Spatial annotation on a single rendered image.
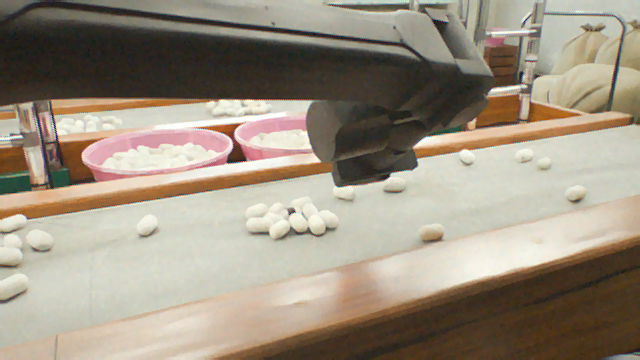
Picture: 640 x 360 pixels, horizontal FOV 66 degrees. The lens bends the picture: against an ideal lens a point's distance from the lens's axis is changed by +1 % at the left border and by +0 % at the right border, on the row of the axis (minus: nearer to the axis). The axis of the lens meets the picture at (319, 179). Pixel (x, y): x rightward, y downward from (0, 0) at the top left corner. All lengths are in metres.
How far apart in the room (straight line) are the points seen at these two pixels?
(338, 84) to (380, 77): 0.03
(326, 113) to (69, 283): 0.35
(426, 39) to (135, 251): 0.44
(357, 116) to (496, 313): 0.27
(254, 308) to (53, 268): 0.27
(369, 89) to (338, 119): 0.06
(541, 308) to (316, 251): 0.26
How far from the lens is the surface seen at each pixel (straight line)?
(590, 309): 0.69
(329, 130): 0.43
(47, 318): 0.57
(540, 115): 1.57
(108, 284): 0.60
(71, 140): 1.10
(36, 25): 0.24
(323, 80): 0.32
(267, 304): 0.48
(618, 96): 3.48
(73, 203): 0.79
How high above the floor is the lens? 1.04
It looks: 21 degrees down
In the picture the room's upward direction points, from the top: straight up
